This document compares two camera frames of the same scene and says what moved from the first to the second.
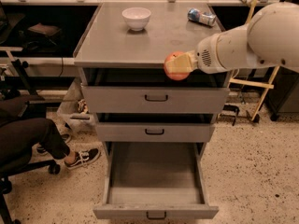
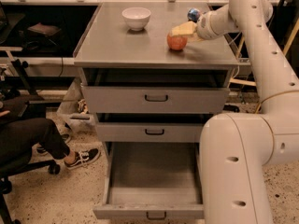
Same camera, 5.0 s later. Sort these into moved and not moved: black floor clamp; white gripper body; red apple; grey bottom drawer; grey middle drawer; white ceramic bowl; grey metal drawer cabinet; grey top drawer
Moved: white gripper body; red apple
Not moved: black floor clamp; grey top drawer; white ceramic bowl; grey bottom drawer; grey middle drawer; grey metal drawer cabinet
